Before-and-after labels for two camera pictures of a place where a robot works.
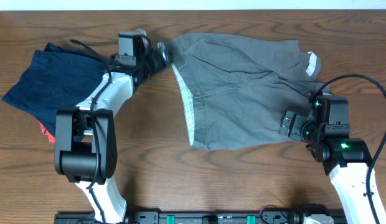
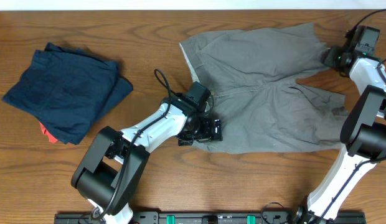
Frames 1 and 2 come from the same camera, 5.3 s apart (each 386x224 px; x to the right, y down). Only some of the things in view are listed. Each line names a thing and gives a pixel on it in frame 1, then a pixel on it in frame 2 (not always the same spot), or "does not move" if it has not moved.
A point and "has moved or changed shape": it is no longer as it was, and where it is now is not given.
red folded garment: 50,137 does not move
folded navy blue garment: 56,79 does not move
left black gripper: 154,59 to 210,126
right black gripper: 299,120 to 330,59
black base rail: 153,218 does not move
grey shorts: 237,89 has moved or changed shape
